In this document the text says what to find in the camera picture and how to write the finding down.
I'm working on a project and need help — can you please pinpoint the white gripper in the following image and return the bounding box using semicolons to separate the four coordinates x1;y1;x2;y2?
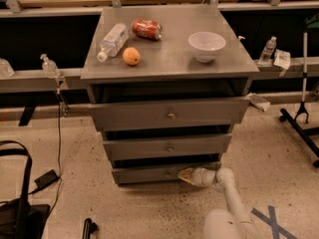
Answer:
177;167;216;187

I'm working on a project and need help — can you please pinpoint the grey bottom drawer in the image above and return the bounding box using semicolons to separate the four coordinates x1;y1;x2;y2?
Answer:
112;154;221;185

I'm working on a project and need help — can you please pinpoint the grey drawer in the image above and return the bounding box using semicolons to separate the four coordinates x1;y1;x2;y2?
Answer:
112;154;221;185
90;98;249;131
104;133;231;160

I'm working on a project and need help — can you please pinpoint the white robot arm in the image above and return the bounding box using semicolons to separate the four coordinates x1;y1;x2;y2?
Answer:
177;167;261;239

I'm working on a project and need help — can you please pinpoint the grey middle drawer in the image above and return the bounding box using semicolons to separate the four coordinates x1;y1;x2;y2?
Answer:
104;133;231;160

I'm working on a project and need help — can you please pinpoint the grey top drawer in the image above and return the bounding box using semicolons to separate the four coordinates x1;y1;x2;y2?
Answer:
90;98;249;131

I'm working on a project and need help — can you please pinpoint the grey drawer cabinet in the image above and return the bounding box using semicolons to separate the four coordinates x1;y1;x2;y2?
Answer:
80;4;260;171

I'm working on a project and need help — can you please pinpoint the blue tape cross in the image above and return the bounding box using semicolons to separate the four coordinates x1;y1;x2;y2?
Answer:
251;205;298;239

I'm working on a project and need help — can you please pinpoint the white paper box on floor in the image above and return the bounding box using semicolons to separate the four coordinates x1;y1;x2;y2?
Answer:
247;93;270;112

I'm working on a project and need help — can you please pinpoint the black object bottom edge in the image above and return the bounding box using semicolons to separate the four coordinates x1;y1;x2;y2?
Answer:
82;218;99;239

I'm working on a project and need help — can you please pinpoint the black stand with pole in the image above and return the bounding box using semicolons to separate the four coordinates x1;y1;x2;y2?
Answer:
278;13;319;168

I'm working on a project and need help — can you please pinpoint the white ceramic bowl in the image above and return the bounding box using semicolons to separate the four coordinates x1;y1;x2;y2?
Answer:
188;32;226;63

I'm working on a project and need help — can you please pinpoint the orange fruit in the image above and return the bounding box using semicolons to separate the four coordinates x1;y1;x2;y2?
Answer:
123;47;141;66

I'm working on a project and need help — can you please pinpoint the black power adapter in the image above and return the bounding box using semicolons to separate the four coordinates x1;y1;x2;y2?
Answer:
35;169;59;190

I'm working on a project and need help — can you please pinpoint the white packet on ledge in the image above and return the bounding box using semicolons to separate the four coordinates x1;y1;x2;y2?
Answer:
273;50;291;77

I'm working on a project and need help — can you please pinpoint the clear plastic water bottle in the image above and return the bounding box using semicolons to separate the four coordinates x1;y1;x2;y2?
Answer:
97;23;129;62

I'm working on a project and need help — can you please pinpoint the red soda can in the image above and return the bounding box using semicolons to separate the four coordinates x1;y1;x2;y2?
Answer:
132;19;161;41

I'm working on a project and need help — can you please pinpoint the water bottle on ledge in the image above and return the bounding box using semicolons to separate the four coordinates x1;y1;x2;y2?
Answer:
258;36;276;65

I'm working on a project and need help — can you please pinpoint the clear sanitizer pump bottle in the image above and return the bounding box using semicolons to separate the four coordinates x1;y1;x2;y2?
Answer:
40;54;61;79

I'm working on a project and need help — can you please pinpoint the black bag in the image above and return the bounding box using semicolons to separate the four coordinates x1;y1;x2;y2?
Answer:
0;140;50;239

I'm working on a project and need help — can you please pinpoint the black cable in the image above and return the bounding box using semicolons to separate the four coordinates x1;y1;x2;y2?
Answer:
28;78;69;217

